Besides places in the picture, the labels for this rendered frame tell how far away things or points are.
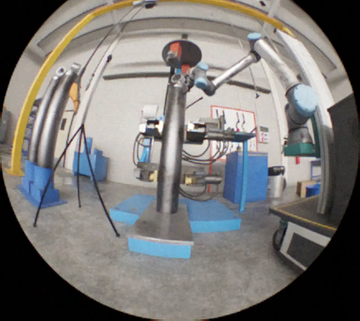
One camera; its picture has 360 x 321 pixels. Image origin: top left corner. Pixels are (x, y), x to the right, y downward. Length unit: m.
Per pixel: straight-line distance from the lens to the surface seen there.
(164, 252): 0.86
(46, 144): 1.50
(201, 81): 0.91
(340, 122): 0.71
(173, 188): 1.13
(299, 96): 0.70
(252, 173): 2.40
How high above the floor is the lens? 0.58
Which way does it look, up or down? 12 degrees up
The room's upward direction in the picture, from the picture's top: 5 degrees clockwise
